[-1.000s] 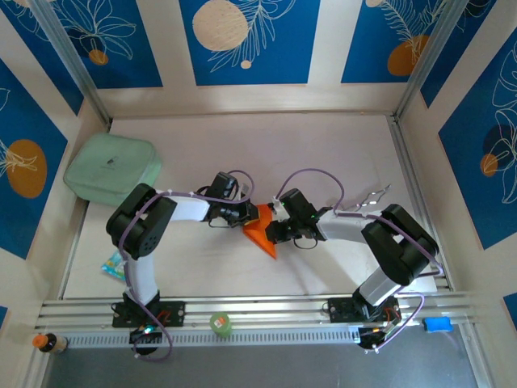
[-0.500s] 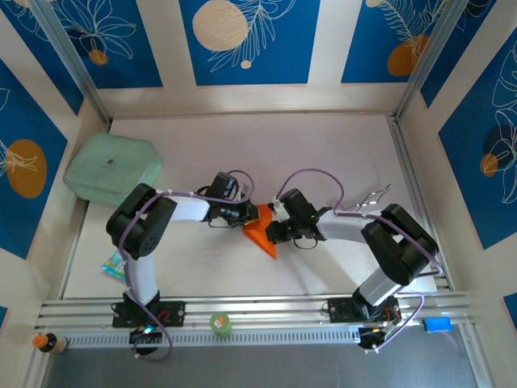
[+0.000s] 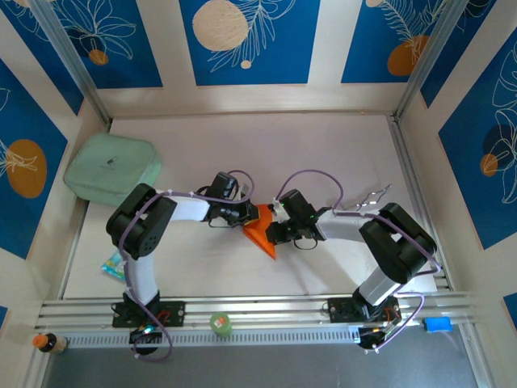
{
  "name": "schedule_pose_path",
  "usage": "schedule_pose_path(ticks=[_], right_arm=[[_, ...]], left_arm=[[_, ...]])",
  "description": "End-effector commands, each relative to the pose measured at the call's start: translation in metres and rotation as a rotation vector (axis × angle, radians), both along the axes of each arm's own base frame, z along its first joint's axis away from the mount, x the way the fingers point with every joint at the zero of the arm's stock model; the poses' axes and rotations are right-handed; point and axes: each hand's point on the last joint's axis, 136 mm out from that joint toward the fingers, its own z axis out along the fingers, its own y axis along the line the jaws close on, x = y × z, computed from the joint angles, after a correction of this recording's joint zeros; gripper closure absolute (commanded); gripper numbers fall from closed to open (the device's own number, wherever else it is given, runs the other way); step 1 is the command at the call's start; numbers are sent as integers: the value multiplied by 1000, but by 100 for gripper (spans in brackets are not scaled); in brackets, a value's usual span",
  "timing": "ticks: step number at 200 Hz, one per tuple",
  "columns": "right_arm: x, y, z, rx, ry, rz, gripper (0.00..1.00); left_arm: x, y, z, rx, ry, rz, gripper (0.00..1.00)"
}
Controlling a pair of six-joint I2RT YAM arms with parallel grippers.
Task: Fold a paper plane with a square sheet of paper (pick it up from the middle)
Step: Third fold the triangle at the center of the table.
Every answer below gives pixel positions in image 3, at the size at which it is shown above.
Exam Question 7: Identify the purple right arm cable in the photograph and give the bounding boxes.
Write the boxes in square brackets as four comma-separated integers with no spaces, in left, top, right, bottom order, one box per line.
[278,168,442,353]

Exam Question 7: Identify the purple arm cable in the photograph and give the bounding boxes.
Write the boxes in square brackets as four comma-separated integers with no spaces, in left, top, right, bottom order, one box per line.
[278,168,442,353]
[119,169,255,364]

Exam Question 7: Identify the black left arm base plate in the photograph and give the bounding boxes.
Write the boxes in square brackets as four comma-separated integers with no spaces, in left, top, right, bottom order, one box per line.
[111,301,187,329]

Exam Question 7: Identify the aluminium side rail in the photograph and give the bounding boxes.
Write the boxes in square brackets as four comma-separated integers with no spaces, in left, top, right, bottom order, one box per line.
[389,115,452,290]

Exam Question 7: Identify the blue box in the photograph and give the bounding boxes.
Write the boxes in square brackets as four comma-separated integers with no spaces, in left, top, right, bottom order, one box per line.
[422,317,452,335]

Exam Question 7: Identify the blue and white snack packet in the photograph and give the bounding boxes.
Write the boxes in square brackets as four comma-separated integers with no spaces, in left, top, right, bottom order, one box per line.
[100,248,128,280]

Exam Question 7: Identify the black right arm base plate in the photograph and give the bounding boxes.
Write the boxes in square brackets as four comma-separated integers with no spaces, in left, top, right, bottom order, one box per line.
[328,297,401,325]

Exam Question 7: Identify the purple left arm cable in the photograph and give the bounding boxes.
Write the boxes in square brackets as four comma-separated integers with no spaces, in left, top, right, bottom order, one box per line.
[119,169,255,364]

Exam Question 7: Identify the slotted grey cable duct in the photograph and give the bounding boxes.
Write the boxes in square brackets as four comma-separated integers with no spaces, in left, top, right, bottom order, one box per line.
[60,327,364,349]

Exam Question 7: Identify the orange cloth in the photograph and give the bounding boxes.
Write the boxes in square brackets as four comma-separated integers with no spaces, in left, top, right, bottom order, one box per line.
[242,204,279,261]

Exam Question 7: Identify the aluminium frame post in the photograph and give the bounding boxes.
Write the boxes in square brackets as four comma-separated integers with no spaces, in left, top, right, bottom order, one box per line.
[30,0,112,127]
[393,0,474,123]

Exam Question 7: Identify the mint green zip pouch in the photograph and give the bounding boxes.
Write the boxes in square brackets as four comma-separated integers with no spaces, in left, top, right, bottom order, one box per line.
[63,133,164,209]

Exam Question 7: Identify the bottle with orange cap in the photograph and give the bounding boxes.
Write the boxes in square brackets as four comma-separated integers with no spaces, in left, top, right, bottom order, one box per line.
[32,331,68,355]

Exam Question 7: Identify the black controller board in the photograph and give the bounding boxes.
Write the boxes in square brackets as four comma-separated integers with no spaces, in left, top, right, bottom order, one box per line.
[356,326,389,351]
[128,326,163,349]

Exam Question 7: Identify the green can with orange label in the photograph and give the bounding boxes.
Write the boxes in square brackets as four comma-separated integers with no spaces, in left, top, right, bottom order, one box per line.
[208,311,233,337]

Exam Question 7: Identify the silver metal wire clip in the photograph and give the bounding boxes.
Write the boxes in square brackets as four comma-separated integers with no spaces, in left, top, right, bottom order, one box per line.
[354,183,393,213]

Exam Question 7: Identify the aluminium mounting rail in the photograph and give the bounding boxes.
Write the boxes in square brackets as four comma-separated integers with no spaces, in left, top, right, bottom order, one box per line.
[35,296,478,331]

